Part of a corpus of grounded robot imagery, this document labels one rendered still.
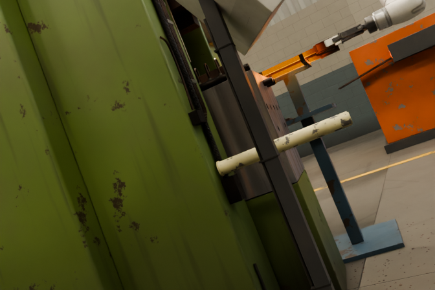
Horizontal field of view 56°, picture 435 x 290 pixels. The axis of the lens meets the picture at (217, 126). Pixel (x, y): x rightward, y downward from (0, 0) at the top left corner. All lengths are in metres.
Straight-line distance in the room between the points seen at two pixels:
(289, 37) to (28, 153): 8.34
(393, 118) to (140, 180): 3.99
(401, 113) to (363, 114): 4.13
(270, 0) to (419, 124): 4.16
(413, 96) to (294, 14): 4.98
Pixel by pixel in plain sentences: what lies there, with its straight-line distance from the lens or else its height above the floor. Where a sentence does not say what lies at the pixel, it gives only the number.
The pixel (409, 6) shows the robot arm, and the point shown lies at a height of 0.95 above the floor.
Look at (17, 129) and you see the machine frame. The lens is 1.50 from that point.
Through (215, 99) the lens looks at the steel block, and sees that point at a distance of 1.57.
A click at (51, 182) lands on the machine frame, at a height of 0.78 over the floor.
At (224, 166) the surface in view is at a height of 0.62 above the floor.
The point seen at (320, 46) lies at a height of 0.96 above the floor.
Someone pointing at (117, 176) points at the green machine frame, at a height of 0.72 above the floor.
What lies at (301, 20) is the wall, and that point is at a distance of 9.44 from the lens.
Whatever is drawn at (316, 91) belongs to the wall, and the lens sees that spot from 9.26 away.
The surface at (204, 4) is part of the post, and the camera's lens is 1.16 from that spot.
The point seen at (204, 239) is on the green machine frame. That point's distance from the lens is 1.34.
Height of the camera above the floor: 0.65
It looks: 4 degrees up
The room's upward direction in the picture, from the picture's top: 22 degrees counter-clockwise
